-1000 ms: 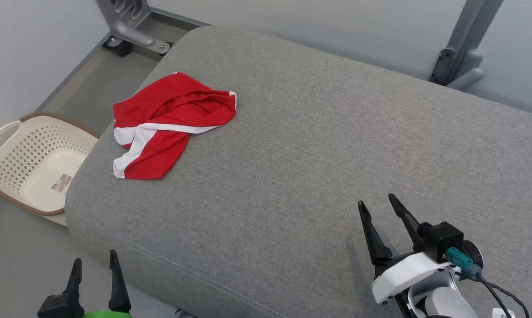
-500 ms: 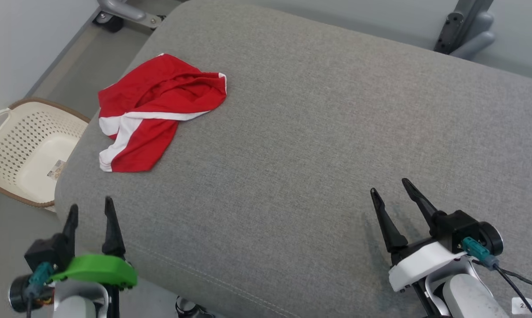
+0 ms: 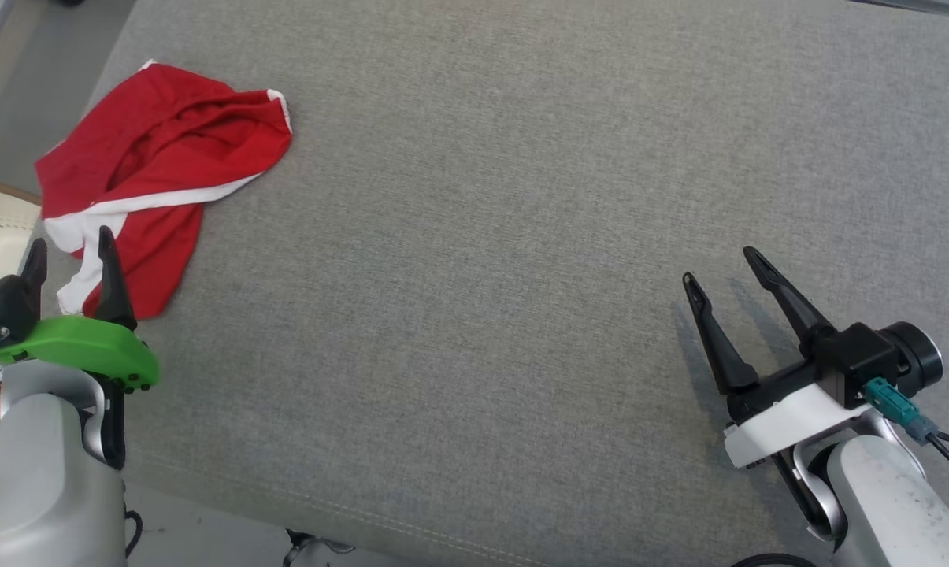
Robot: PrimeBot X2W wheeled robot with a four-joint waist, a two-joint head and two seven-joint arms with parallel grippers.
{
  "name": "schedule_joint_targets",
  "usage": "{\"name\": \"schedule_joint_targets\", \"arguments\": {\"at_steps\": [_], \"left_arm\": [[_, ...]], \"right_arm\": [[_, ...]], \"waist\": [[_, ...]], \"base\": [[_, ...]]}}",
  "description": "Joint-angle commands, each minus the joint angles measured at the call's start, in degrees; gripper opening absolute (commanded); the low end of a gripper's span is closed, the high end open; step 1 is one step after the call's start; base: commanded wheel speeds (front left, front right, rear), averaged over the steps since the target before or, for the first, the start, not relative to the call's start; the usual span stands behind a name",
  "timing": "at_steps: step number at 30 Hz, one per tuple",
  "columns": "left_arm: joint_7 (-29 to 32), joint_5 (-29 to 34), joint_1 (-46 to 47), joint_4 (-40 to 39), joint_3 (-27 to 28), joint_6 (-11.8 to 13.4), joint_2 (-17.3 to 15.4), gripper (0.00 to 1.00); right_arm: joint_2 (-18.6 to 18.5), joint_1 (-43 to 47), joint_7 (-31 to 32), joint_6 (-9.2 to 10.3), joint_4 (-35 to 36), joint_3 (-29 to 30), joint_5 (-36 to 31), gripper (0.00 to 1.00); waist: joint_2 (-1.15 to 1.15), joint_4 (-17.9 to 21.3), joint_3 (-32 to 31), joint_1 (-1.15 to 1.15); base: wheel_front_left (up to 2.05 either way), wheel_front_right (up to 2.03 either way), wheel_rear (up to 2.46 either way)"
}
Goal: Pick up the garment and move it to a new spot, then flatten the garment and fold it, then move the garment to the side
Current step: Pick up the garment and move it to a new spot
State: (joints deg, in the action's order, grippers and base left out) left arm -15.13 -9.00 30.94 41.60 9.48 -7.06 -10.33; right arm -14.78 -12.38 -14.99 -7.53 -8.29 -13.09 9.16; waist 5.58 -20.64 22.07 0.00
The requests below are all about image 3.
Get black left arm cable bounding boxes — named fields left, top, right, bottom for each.
left=122, top=509, right=146, bottom=558

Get red shorts with white stripe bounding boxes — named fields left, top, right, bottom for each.
left=35, top=61, right=294, bottom=321

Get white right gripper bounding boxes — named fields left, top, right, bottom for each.
left=682, top=246, right=878, bottom=471

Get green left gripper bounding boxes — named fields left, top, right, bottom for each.
left=0, top=226, right=161, bottom=395

